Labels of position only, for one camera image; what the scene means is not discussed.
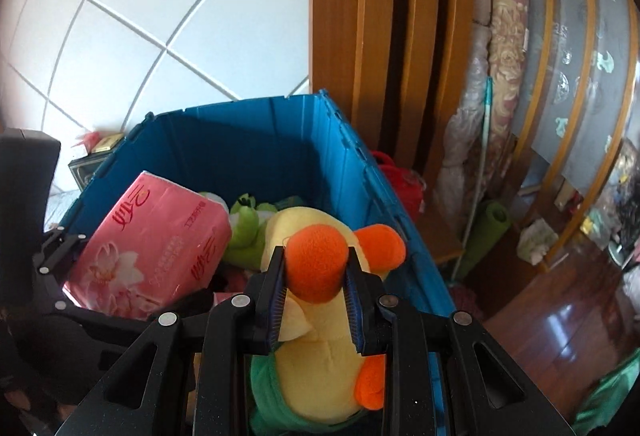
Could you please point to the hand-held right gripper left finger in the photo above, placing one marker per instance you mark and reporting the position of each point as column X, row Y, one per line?
column 277, row 301

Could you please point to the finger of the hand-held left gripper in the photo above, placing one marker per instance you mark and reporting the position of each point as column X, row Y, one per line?
column 165, row 311
column 57, row 251

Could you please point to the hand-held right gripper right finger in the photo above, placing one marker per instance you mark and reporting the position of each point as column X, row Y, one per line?
column 352, row 306

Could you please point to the yellow duck plush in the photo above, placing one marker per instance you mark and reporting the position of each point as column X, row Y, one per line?
column 320, row 261

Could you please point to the pink tissue pack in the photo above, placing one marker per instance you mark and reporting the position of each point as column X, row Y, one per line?
column 150, row 241

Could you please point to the blue plastic crate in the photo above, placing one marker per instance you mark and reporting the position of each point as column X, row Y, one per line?
column 280, row 146

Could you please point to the black gift box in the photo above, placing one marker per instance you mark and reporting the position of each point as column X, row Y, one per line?
column 85, row 171

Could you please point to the green frog plush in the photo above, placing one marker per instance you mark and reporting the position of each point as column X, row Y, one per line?
column 247, row 226

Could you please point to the flat yellow box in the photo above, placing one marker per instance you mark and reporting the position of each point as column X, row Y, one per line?
column 109, row 143

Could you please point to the red bag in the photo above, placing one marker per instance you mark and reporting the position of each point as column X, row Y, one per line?
column 402, row 186

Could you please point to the green rolled yoga mat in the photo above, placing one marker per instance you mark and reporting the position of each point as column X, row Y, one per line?
column 485, row 236

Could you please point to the white crumpled cloth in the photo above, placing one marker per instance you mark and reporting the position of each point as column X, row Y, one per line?
column 537, row 241

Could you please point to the plastic wrapped roll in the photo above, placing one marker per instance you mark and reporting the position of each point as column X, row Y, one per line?
column 470, row 116

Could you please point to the green cloth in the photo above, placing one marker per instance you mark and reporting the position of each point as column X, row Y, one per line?
column 612, row 396

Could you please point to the rolled patterned carpet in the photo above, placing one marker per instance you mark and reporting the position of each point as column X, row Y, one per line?
column 507, row 46

